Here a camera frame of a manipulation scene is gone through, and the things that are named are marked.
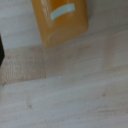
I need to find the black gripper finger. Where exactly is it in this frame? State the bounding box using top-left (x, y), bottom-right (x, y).
top-left (0, 32), bottom-right (5, 67)

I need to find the orange sponge block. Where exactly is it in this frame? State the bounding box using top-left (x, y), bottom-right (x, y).
top-left (30, 0), bottom-right (90, 49)

